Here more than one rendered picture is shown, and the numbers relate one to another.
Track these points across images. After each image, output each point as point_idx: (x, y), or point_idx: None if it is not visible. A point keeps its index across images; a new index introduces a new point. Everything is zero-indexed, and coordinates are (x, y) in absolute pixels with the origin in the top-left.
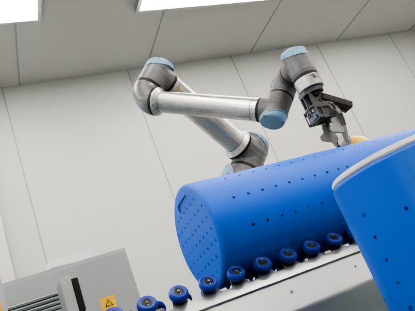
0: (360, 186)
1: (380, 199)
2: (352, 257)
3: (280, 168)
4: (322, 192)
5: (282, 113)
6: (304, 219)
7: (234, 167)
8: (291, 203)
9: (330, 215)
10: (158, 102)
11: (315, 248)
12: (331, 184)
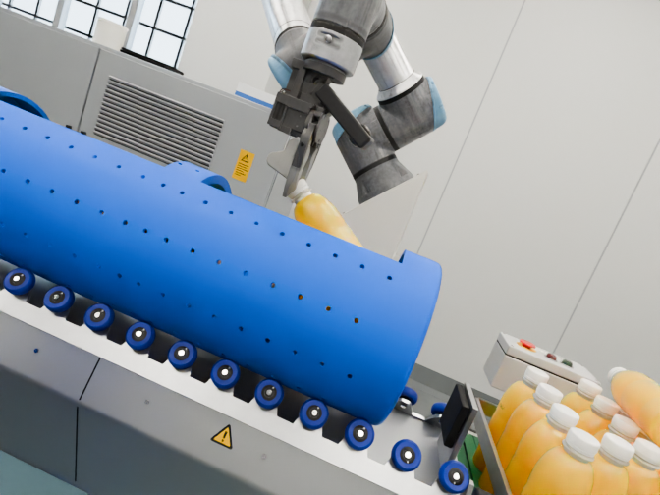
0: None
1: None
2: (51, 338)
3: (56, 152)
4: (60, 232)
5: (288, 75)
6: (15, 245)
7: (365, 115)
8: (1, 210)
9: (62, 269)
10: None
11: (10, 286)
12: (85, 233)
